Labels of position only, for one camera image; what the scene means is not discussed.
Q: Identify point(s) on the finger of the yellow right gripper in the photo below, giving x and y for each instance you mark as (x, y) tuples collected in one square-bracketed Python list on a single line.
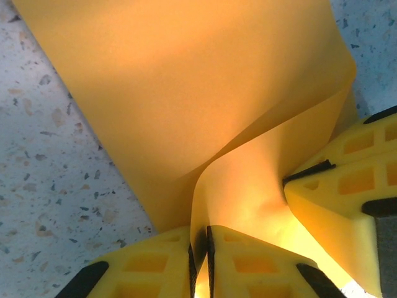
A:
[(366, 142), (325, 198)]

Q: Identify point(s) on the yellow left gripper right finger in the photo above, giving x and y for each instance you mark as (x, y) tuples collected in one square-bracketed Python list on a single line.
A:
[(263, 273)]

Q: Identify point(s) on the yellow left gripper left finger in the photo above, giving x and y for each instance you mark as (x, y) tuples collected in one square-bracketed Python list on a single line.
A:
[(139, 273)]

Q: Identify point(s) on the orange paper sheet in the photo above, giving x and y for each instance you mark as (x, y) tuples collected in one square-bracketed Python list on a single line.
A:
[(186, 93)]

